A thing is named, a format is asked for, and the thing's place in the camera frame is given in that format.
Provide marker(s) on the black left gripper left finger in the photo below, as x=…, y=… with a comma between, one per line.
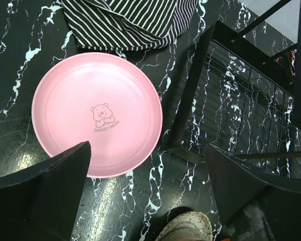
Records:
x=41, y=202

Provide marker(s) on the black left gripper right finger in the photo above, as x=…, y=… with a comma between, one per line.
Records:
x=253, y=204

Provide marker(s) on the black metal dish rack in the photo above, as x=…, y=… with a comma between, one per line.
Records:
x=238, y=94

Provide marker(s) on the beige speckled bowl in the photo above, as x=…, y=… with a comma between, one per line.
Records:
x=191, y=225

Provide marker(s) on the pink round plate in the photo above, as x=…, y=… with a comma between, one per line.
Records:
x=102, y=99

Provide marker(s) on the black white striped cloth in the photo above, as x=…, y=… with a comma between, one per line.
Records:
x=127, y=25

